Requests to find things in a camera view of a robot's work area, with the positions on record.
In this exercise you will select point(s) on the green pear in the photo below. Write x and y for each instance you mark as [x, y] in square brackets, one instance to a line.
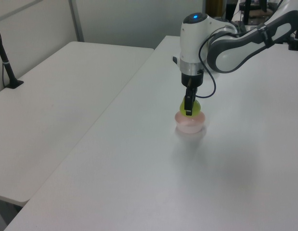
[197, 108]

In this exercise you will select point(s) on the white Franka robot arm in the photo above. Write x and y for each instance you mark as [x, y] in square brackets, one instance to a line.
[192, 41]

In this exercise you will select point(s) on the yellow background object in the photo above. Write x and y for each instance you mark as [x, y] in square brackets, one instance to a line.
[216, 7]

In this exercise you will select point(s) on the white side table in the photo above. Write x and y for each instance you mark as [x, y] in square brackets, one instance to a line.
[55, 108]

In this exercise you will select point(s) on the pink bowl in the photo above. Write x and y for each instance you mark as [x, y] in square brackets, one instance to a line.
[189, 127]

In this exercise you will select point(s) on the grey metal partition post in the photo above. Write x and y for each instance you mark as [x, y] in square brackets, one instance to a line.
[76, 21]

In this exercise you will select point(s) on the black background stand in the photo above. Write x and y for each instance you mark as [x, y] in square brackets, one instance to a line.
[247, 12]

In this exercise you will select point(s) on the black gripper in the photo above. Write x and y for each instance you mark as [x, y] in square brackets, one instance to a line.
[190, 80]

